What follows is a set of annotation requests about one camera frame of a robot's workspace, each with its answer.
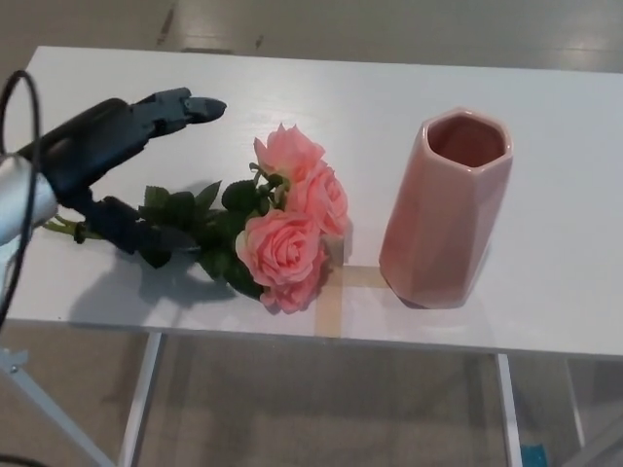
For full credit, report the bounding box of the teal floor tape patch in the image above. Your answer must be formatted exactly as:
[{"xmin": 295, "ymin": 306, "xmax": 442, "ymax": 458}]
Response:
[{"xmin": 520, "ymin": 442, "xmax": 549, "ymax": 467}]

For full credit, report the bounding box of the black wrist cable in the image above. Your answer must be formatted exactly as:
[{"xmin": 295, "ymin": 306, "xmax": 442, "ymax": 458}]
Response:
[{"xmin": 0, "ymin": 70, "xmax": 44, "ymax": 332}]

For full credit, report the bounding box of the pink artificial rose bouquet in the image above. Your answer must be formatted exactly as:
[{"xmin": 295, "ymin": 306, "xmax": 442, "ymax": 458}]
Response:
[{"xmin": 43, "ymin": 122, "xmax": 350, "ymax": 315}]

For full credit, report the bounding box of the long beige tape strip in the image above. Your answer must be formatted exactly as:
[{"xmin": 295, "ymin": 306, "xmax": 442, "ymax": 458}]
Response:
[{"xmin": 313, "ymin": 237, "xmax": 346, "ymax": 338}]

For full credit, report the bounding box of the pink faceted ceramic vase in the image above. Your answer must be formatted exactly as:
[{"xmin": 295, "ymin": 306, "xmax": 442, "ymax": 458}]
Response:
[{"xmin": 378, "ymin": 107, "xmax": 515, "ymax": 310}]

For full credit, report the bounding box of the white metal table leg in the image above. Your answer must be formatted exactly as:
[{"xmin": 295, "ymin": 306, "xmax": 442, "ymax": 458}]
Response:
[
  {"xmin": 119, "ymin": 333, "xmax": 165, "ymax": 467},
  {"xmin": 564, "ymin": 357, "xmax": 588, "ymax": 451},
  {"xmin": 495, "ymin": 353, "xmax": 525, "ymax": 467}
]

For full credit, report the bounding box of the light blue metal frame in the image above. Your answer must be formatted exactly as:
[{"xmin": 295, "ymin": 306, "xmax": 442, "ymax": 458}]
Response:
[{"xmin": 0, "ymin": 347, "xmax": 116, "ymax": 467}]

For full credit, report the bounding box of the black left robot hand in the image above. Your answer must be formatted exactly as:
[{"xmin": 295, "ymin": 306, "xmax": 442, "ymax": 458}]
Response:
[{"xmin": 17, "ymin": 87, "xmax": 229, "ymax": 257}]

